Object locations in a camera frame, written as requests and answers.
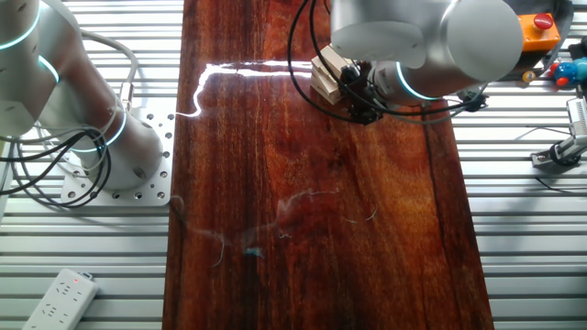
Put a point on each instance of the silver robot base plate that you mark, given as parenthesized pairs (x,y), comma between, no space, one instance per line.
(169,185)

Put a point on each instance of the blue plastic toy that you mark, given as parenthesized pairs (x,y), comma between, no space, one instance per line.
(568,72)

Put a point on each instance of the orange emergency stop box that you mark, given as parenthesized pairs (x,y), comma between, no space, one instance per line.
(541,34)

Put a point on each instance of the brown wooden board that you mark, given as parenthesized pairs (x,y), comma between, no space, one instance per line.
(321,229)

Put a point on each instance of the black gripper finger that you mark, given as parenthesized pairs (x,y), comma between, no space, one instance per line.
(349,72)
(352,89)

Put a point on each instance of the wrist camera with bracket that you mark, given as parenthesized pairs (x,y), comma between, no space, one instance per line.
(472,101)

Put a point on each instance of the small yellow ball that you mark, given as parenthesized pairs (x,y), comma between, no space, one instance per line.
(528,76)

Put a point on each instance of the white power strip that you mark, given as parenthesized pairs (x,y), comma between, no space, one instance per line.
(59,302)

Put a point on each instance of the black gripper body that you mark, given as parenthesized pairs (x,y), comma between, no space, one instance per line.
(367,98)

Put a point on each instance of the wooden Jenga block tower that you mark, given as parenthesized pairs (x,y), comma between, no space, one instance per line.
(325,78)

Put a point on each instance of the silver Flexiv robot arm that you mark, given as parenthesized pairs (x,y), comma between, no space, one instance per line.
(458,41)

